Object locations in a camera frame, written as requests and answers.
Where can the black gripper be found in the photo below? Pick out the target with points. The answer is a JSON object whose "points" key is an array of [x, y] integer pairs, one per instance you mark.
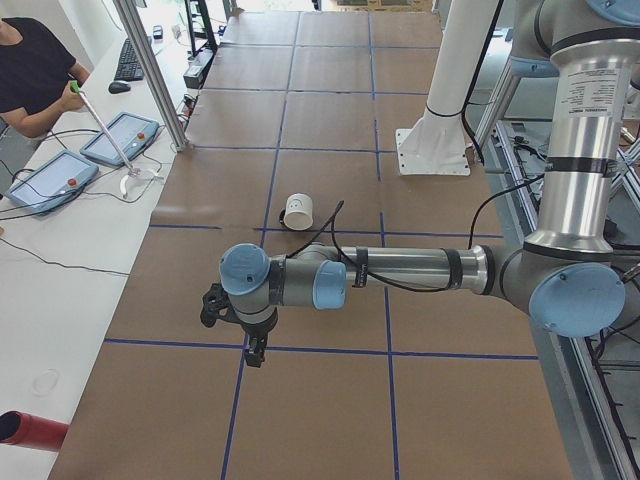
{"points": [[256, 328]]}

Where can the white mug black handle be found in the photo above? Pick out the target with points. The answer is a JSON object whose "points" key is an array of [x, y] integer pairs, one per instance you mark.
{"points": [[297, 214]]}

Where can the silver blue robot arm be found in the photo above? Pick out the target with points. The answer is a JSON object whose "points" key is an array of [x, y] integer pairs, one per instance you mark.
{"points": [[319, 276]]}

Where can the white side desk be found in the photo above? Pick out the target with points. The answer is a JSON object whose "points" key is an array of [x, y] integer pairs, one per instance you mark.
{"points": [[54, 319]]}

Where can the brown paper table cover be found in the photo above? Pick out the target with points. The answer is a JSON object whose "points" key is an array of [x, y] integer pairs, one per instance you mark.
{"points": [[293, 150]]}

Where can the red cylinder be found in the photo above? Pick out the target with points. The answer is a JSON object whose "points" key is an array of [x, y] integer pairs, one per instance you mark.
{"points": [[31, 431]]}

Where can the far teach pendant tablet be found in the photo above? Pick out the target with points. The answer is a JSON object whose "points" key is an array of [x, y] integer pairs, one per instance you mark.
{"points": [[133, 134]]}

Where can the teach pendant tablet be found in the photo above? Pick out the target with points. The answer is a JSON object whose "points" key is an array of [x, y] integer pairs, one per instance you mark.
{"points": [[53, 184], [133, 134]]}

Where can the near teach pendant tablet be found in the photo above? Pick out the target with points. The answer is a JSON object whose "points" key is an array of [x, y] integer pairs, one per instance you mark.
{"points": [[53, 184]]}

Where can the black power strip box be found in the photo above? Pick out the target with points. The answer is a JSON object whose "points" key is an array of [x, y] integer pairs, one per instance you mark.
{"points": [[198, 68]]}

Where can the black computer mouse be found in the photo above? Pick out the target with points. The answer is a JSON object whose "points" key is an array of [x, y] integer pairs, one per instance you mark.
{"points": [[119, 86]]}

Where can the black keyboard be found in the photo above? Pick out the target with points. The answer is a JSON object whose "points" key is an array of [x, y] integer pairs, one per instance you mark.
{"points": [[128, 67]]}

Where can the person in black shirt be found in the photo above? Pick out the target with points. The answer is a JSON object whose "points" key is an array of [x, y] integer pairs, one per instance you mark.
{"points": [[36, 71]]}

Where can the grabber stick green handle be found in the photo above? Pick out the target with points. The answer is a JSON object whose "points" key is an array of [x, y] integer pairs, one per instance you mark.
{"points": [[131, 170]]}

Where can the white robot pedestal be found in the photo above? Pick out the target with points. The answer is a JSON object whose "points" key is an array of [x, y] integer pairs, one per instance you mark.
{"points": [[436, 144]]}

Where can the aluminium frame post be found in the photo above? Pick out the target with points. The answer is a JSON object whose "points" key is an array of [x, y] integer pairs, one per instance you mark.
{"points": [[135, 31]]}

